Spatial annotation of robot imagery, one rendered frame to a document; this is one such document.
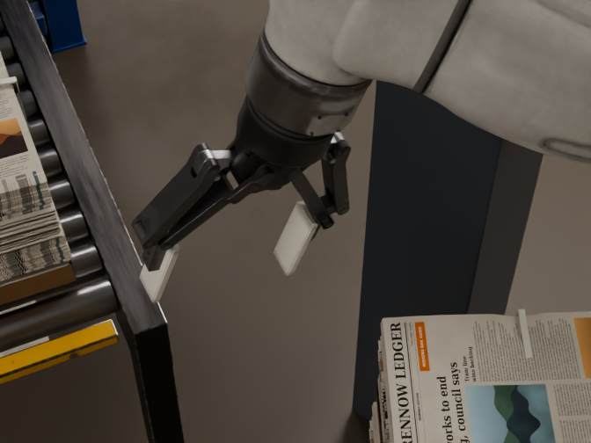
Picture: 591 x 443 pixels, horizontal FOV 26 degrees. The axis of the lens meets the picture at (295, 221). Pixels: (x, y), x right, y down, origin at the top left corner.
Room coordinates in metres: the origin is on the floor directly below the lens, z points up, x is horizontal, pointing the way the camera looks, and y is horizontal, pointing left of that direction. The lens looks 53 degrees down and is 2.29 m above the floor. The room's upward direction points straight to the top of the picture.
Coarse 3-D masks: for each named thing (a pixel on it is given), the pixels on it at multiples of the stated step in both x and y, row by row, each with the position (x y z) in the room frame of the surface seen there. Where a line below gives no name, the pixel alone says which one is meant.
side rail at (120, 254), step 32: (0, 0) 1.57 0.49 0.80; (32, 32) 1.49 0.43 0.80; (32, 64) 1.42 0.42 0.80; (64, 96) 1.35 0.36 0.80; (64, 128) 1.28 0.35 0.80; (64, 160) 1.22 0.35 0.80; (96, 160) 1.22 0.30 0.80; (96, 192) 1.16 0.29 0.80; (96, 224) 1.10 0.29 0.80; (128, 256) 1.05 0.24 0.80; (128, 288) 0.99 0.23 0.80; (128, 320) 0.94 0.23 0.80; (160, 320) 0.94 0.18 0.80; (160, 352) 0.93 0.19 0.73
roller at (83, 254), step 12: (72, 252) 1.05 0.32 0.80; (84, 252) 1.05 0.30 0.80; (96, 252) 1.05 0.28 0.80; (72, 264) 1.03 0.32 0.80; (84, 264) 1.03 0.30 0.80; (96, 264) 1.04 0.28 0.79; (84, 276) 1.02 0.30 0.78; (96, 276) 1.03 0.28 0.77; (60, 288) 1.01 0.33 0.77; (24, 300) 0.99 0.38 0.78
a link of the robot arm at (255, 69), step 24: (264, 24) 0.68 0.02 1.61; (264, 48) 0.65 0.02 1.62; (264, 72) 0.64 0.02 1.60; (288, 72) 0.63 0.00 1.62; (264, 96) 0.64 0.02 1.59; (288, 96) 0.63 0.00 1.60; (312, 96) 0.62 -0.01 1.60; (336, 96) 0.62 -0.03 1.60; (360, 96) 0.64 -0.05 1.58; (288, 120) 0.62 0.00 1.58; (312, 120) 0.62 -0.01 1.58; (336, 120) 0.63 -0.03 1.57
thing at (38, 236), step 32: (0, 128) 1.08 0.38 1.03; (0, 160) 1.03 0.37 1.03; (32, 160) 1.03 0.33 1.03; (0, 192) 0.98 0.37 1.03; (32, 192) 0.99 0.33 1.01; (0, 224) 0.97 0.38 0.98; (32, 224) 0.98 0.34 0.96; (0, 256) 0.96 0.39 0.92; (32, 256) 0.98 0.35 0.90; (64, 256) 0.99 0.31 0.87
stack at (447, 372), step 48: (384, 336) 0.90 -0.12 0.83; (432, 336) 0.90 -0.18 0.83; (480, 336) 0.90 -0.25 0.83; (528, 336) 0.89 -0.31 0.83; (576, 336) 0.89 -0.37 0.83; (384, 384) 0.85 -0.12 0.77; (432, 384) 0.82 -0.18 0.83; (480, 384) 0.82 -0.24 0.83; (528, 384) 0.82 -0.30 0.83; (576, 384) 0.82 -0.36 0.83; (384, 432) 0.83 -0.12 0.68; (432, 432) 0.75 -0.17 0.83; (480, 432) 0.75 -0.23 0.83; (528, 432) 0.75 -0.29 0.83; (576, 432) 0.75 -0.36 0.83
